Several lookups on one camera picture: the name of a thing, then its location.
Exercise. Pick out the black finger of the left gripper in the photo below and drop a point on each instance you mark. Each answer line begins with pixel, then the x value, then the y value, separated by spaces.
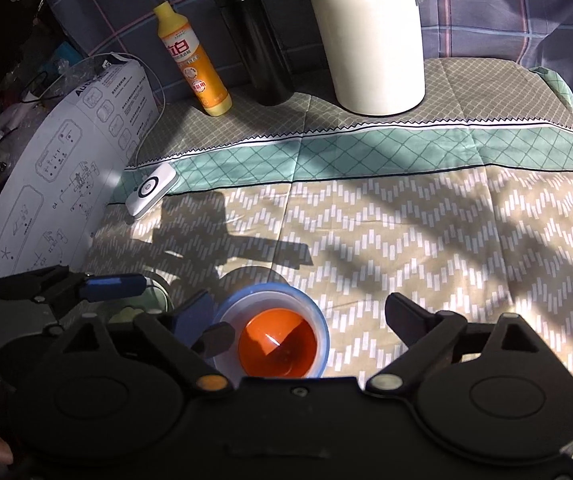
pixel 47 284

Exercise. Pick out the yellow flower shaped dish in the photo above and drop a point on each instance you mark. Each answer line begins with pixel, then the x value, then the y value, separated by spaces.
pixel 126 315

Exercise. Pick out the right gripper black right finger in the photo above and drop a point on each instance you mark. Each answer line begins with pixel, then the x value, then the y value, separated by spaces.
pixel 430 339

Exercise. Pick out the small white round-button device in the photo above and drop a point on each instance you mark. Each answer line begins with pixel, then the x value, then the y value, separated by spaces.
pixel 151 191

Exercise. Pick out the blue rimmed plastic bowl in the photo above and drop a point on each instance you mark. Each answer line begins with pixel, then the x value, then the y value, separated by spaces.
pixel 271 332

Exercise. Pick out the cream white thermos jug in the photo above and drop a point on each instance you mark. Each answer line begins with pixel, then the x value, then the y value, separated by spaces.
pixel 375 53

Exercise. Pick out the plaid blue fabric backdrop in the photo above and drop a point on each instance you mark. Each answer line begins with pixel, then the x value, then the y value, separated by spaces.
pixel 529 32

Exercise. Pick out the white instruction sheet board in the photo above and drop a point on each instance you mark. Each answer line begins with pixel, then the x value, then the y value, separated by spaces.
pixel 55 198

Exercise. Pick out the black thermos bottle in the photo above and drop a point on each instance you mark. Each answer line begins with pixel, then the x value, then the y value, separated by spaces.
pixel 252 33

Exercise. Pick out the yellow orange detergent bottle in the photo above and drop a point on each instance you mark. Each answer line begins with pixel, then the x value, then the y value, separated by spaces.
pixel 180 40

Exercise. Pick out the patterned beige teal cloth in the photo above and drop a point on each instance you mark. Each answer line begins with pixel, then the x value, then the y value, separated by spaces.
pixel 463 204

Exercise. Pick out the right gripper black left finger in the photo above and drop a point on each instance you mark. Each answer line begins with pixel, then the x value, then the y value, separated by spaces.
pixel 180 342

